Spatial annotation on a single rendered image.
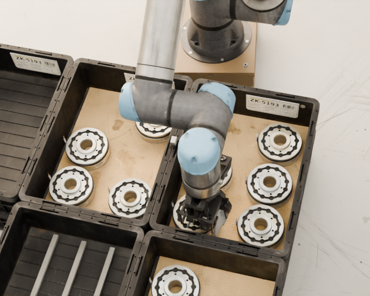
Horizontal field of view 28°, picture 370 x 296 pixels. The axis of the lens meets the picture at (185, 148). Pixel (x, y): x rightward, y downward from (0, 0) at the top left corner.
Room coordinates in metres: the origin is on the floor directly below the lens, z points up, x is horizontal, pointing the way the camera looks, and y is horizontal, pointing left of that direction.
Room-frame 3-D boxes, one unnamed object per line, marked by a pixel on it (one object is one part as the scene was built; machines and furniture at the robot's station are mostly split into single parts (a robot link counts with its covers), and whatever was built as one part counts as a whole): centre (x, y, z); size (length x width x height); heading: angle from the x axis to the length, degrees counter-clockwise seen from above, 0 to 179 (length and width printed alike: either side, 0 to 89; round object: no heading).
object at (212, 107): (0.78, -0.05, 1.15); 0.11 x 0.11 x 0.08; 68
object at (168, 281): (0.55, 0.06, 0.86); 0.05 x 0.05 x 0.01
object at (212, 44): (1.25, -0.12, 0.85); 0.15 x 0.15 x 0.10
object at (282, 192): (0.76, -0.18, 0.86); 0.10 x 0.10 x 0.01
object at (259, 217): (0.66, -0.14, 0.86); 0.05 x 0.05 x 0.01
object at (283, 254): (0.79, -0.11, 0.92); 0.40 x 0.30 x 0.02; 158
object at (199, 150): (0.69, -0.03, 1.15); 0.09 x 0.08 x 0.11; 158
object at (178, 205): (0.71, 0.00, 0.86); 0.10 x 0.10 x 0.01
